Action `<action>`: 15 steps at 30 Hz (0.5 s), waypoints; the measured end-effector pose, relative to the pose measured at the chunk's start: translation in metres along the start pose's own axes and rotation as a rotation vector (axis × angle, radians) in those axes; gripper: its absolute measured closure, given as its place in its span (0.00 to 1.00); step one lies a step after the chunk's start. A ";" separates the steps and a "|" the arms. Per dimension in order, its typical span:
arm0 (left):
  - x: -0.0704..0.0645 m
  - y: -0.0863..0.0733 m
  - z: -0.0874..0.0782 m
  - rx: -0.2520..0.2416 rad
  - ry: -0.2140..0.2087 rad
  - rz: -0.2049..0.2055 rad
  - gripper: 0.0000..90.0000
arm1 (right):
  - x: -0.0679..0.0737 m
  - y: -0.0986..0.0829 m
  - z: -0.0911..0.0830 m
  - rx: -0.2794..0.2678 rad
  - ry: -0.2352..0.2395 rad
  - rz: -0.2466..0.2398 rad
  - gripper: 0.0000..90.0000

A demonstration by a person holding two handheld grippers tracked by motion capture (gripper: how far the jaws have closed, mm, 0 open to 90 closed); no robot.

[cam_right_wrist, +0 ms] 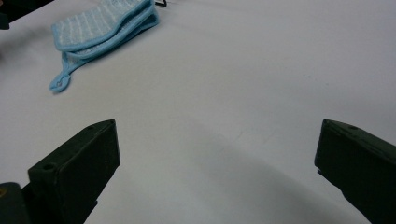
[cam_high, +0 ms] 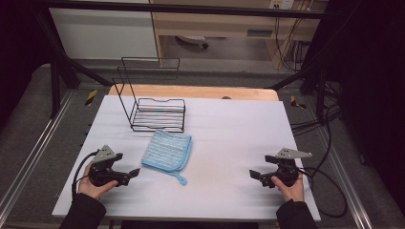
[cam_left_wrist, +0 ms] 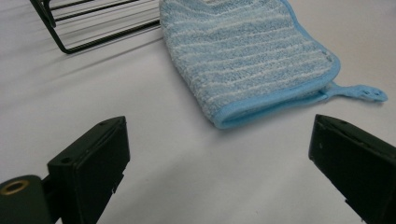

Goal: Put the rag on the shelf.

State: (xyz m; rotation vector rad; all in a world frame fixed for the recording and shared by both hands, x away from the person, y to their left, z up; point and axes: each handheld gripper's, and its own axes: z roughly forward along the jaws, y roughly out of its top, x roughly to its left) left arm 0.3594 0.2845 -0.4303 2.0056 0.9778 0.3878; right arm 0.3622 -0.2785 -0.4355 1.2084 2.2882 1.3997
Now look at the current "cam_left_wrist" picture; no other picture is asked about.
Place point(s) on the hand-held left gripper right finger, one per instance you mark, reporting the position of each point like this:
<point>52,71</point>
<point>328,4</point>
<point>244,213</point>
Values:
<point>358,161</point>

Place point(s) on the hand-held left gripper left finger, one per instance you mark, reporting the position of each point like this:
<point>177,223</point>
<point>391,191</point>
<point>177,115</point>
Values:
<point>93,161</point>

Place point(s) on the blue striped towel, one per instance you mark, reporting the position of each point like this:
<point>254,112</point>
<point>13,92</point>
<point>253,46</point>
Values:
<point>249,62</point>

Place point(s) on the white table cover sheet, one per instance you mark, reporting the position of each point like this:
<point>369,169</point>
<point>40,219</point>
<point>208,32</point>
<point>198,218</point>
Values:
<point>186,174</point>

